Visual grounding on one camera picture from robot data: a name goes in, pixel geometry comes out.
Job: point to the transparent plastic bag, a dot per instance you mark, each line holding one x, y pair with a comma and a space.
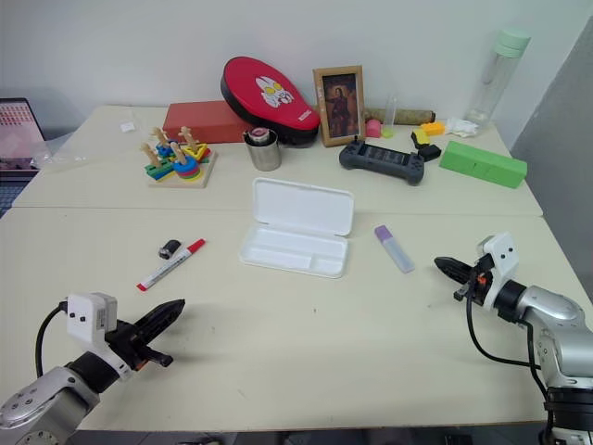
62, 150

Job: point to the yellow and black block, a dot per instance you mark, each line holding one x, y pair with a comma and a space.
420, 137

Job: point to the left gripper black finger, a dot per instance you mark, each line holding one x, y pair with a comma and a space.
157, 311
160, 326

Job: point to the crumpled white tissue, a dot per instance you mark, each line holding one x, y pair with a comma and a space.
461, 127

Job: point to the pink roll in cup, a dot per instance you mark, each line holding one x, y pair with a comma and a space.
259, 135

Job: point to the stainless steel cup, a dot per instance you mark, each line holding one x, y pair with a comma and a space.
265, 155

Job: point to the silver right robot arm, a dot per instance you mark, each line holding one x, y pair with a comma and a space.
551, 310

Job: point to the wooden colourful shape stacking toy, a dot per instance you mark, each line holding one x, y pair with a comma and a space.
183, 164

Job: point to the red oval case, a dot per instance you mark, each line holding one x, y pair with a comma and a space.
264, 90

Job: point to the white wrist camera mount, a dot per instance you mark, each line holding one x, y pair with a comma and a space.
502, 259
85, 315

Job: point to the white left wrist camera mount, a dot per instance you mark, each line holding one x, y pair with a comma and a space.
85, 315

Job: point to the grey handheld game controller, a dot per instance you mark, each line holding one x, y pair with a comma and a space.
382, 160

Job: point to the clear box with purple cap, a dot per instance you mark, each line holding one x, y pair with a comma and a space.
396, 250

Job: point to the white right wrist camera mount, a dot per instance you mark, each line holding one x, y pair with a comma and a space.
502, 259

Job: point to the orange toy block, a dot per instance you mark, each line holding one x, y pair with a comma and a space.
433, 128

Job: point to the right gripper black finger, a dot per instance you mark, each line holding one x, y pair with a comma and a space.
456, 272
456, 264

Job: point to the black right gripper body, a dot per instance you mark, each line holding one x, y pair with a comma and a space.
479, 280

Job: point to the wooden framed portrait picture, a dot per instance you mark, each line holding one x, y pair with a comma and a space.
340, 104

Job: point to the brown rolled mat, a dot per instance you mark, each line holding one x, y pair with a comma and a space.
412, 116

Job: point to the clear bottle with green lid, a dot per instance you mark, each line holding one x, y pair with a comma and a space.
495, 79

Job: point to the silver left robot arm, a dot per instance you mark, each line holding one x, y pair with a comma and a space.
41, 391

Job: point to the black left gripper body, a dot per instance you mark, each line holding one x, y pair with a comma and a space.
125, 340

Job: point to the small black clip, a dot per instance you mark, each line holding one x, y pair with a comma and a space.
169, 249

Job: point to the small pink object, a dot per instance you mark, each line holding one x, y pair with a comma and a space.
373, 129

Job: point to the clear tube with green base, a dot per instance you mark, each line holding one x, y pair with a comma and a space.
390, 118

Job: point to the red rectangular box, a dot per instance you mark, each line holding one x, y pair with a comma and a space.
199, 120

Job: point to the white plastic pencil case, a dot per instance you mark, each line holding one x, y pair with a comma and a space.
301, 213

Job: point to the open laptop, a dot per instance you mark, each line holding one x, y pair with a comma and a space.
16, 134

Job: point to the red capped white marker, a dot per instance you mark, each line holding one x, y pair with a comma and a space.
169, 266

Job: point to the green rectangular box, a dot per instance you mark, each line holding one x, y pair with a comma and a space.
482, 164

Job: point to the small white paper piece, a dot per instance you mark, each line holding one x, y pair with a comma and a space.
127, 127

